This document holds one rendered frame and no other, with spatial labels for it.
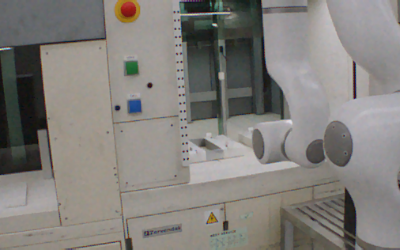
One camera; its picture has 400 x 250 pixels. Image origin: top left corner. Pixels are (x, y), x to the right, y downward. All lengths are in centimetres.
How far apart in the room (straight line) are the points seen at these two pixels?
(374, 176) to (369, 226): 11
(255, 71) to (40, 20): 130
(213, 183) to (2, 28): 70
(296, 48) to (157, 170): 58
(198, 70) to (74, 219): 115
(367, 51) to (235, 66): 162
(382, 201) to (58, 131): 85
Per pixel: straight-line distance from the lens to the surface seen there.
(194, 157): 159
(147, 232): 141
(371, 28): 77
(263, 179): 147
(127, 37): 130
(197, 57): 229
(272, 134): 98
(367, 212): 77
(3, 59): 173
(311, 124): 92
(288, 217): 146
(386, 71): 80
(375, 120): 69
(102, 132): 131
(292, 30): 96
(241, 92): 236
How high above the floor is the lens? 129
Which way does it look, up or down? 11 degrees down
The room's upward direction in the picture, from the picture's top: 4 degrees counter-clockwise
